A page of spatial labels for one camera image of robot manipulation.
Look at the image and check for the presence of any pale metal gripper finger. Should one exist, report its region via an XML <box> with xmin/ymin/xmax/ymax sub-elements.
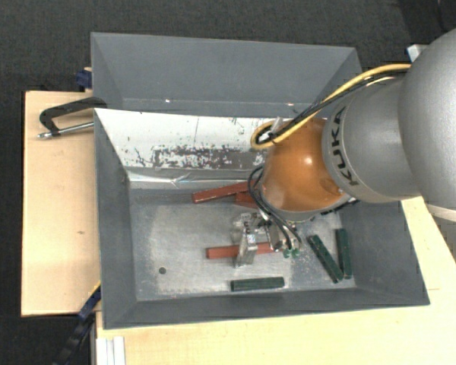
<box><xmin>233</xmin><ymin>233</ymin><xmax>260</xmax><ymax>269</ymax></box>
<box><xmin>230</xmin><ymin>213</ymin><xmax>260</xmax><ymax>243</ymax></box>

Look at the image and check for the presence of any red-brown flat block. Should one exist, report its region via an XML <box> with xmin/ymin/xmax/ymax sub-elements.
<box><xmin>205</xmin><ymin>242</ymin><xmax>274</xmax><ymax>260</ymax></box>
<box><xmin>192</xmin><ymin>182</ymin><xmax>258</xmax><ymax>205</ymax></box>
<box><xmin>234</xmin><ymin>191</ymin><xmax>262</xmax><ymax>209</ymax></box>

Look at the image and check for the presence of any dark green flat block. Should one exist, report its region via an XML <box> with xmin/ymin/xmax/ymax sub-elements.
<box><xmin>335</xmin><ymin>227</ymin><xmax>354</xmax><ymax>280</ymax></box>
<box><xmin>306</xmin><ymin>234</ymin><xmax>344</xmax><ymax>284</ymax></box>
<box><xmin>230</xmin><ymin>276</ymin><xmax>286</xmax><ymax>293</ymax></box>

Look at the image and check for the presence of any grey metal bin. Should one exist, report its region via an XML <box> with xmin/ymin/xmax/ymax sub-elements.
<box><xmin>90</xmin><ymin>31</ymin><xmax>431</xmax><ymax>331</ymax></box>

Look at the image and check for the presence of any pale flat board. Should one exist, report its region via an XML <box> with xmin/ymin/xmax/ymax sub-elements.
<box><xmin>21</xmin><ymin>90</ymin><xmax>102</xmax><ymax>317</ymax></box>

